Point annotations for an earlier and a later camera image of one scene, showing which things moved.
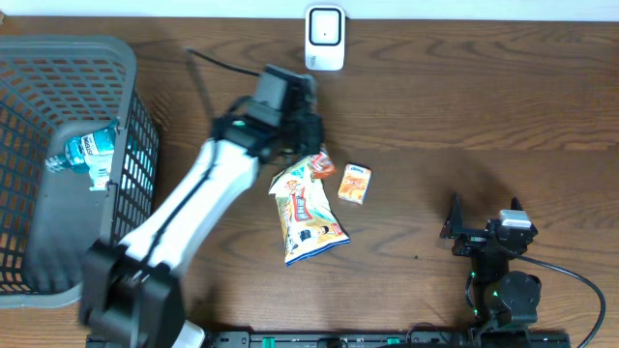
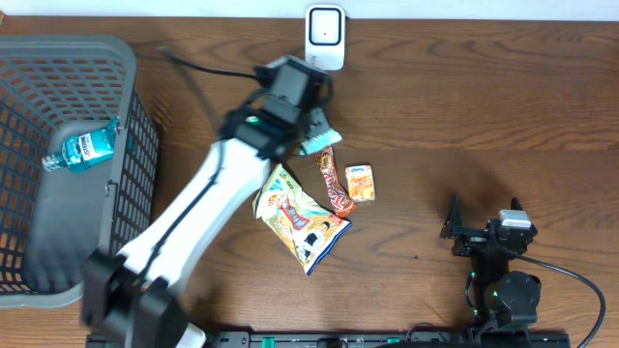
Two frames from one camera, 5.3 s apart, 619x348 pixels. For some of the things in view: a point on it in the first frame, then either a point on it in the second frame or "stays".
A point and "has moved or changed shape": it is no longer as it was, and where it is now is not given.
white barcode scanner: x=325 y=38 stays
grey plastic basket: x=53 y=88 stays
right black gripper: x=454 y=227 stays
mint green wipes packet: x=100 y=170 has moved or changed shape
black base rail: x=336 y=338 stays
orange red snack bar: x=321 y=165 has moved or changed shape
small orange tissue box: x=354 y=183 has moved or changed shape
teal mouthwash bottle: x=100 y=141 stays
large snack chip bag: x=309 y=225 has moved or changed shape
